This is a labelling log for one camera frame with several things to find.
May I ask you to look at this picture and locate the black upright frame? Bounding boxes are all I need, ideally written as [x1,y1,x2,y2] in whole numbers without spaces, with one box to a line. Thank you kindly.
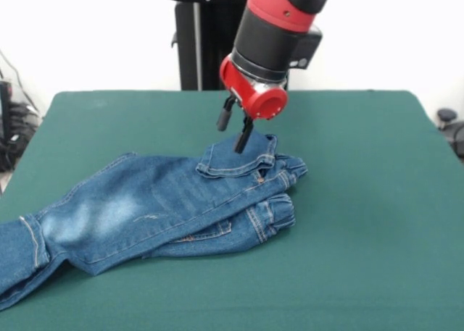
[0,79,12,171]

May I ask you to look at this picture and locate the grey chair base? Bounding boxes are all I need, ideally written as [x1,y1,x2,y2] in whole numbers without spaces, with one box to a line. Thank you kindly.
[436,108,464,158]
[9,102,41,129]

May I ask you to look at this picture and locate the blue denim jeans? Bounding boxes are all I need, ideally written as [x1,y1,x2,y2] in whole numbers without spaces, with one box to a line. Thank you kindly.
[0,132,308,312]

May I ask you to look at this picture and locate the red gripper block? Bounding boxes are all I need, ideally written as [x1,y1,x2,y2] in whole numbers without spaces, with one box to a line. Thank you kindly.
[216,54,290,154]

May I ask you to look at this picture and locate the dark green table cloth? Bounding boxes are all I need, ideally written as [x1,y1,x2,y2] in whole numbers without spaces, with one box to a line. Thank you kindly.
[0,89,464,331]

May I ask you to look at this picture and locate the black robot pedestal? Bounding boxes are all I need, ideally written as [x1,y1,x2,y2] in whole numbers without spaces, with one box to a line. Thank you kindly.
[159,0,291,91]

